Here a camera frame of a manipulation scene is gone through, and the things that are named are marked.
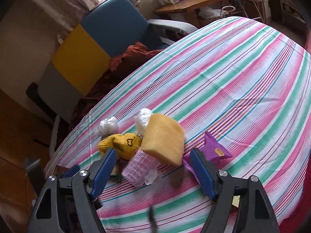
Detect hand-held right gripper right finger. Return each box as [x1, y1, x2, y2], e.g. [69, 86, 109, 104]
[190, 148, 281, 233]

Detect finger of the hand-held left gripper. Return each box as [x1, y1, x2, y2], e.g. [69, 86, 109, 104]
[61, 165, 80, 179]

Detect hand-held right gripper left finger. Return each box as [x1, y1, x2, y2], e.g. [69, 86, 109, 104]
[27, 148, 117, 233]

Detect purple snack packet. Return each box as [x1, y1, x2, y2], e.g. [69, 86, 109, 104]
[182, 131, 233, 182]

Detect pink plastic bottle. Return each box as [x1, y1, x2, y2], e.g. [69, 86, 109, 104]
[121, 148, 162, 187]

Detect yellow green snack packet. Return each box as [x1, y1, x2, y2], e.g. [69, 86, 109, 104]
[110, 159, 125, 182]

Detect crumpled white plastic ball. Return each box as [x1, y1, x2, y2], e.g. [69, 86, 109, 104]
[134, 108, 153, 134]
[95, 116, 119, 136]

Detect large yellow sponge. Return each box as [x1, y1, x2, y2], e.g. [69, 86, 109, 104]
[141, 113, 185, 165]

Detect wooden wardrobe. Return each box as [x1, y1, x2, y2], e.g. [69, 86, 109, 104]
[0, 87, 56, 233]

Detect red cloth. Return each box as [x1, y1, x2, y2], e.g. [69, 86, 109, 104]
[279, 209, 309, 233]

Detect brown blanket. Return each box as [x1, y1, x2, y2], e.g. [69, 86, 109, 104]
[69, 42, 166, 131]

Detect blue yellow grey armchair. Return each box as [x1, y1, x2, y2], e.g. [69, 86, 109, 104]
[36, 0, 198, 157]

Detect white plastic bags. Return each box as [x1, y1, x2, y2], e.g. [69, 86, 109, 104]
[198, 6, 223, 20]

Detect wooden side table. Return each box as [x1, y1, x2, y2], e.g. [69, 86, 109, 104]
[154, 0, 230, 27]

